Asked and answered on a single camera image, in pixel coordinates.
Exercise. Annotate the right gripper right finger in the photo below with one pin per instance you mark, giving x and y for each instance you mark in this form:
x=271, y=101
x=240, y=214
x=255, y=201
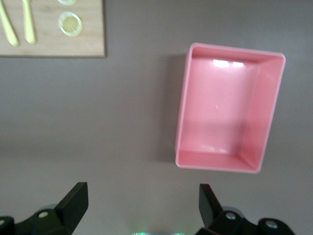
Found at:
x=220, y=222

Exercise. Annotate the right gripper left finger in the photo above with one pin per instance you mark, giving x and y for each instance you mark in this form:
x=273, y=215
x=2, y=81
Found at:
x=61, y=218

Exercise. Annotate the pink plastic bin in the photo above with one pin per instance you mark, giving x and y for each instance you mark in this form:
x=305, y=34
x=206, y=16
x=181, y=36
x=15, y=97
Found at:
x=220, y=110

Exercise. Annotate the bamboo cutting board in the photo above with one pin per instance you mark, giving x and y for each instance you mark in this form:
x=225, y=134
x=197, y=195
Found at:
x=49, y=49

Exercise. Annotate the yellow plastic fork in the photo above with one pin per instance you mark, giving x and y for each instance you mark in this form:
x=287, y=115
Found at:
x=29, y=29

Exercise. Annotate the yellow plastic knife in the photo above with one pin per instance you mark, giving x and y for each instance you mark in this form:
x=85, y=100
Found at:
x=9, y=31

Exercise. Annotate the lemon slice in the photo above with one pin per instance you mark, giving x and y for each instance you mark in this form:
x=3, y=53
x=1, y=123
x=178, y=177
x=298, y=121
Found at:
x=70, y=24
x=68, y=2

